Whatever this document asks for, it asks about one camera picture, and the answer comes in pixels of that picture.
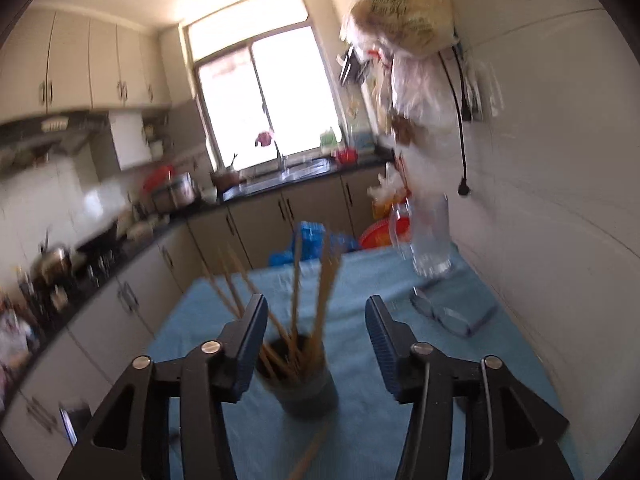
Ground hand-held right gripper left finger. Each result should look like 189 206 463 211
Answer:
57 293 271 480

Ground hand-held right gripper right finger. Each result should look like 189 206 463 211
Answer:
364 294 576 480

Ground bunch of wooden chopsticks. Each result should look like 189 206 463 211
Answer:
200 232 346 381

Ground dark grey chopstick holder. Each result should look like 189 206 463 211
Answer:
254 336 341 417

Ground wooden chopstick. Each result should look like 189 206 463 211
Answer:
287 420 332 480

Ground black-framed eyeglasses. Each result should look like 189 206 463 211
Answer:
409 287 499 339

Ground blue tablecloth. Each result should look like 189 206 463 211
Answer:
145 242 586 480

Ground red plastic basin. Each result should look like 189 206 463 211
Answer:
359 220 402 252

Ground blue plastic bag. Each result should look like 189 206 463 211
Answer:
269 220 359 267

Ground clear glass mug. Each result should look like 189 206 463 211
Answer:
389 194 454 279

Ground beige lower cabinets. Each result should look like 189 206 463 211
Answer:
0 169 387 461

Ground beige cabinets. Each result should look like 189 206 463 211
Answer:
0 169 387 461
0 6 172 122

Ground clear plastic bag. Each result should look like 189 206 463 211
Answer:
367 167 412 206

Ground brown cooking pot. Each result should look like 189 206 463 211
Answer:
209 167 244 192

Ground silver rice cooker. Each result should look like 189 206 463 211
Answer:
149 172 199 212

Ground black kitchen countertop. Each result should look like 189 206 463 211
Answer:
30 154 397 341

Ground red lid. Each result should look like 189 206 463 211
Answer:
142 164 174 189

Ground kitchen window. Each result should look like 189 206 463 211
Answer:
181 20 347 175

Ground range hood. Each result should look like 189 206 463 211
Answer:
0 111 110 162

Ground beige upper cabinets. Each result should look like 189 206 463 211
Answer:
0 6 172 122

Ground hanging plastic bags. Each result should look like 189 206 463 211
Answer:
339 0 460 146

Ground black power cable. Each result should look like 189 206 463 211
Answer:
434 44 474 199

